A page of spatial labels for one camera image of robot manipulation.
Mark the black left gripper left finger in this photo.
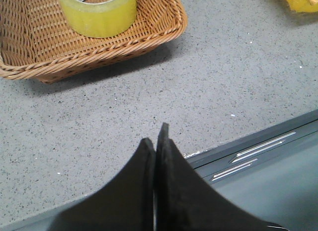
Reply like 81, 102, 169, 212
48, 138, 156, 231

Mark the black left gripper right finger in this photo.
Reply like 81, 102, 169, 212
155, 123, 285, 231

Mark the yellow tape roll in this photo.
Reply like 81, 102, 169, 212
58, 0, 137, 38

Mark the brown wicker basket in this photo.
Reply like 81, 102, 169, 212
0, 0, 187, 83

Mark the yellow woven basket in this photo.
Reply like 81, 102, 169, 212
285, 0, 318, 13

